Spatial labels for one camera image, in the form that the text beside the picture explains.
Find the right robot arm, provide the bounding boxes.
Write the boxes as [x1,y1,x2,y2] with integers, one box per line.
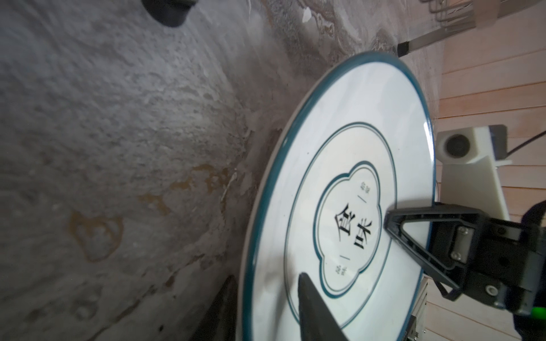
[383,202,545,340]

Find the white plate green outline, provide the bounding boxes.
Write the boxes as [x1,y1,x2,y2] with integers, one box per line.
[236,52,436,340]

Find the steel two-tier dish rack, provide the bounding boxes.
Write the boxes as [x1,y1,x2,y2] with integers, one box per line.
[397,0,540,58]

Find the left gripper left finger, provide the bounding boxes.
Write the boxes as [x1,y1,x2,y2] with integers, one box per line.
[191,275,238,341]

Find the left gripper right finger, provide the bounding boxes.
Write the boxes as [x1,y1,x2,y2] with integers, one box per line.
[298,273,348,341]

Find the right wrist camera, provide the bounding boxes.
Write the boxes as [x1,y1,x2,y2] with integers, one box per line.
[435,124,512,220]

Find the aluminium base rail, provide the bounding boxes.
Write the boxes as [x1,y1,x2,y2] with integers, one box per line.
[401,277,429,341]

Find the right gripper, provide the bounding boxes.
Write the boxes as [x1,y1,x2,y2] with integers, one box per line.
[384,203,545,315]

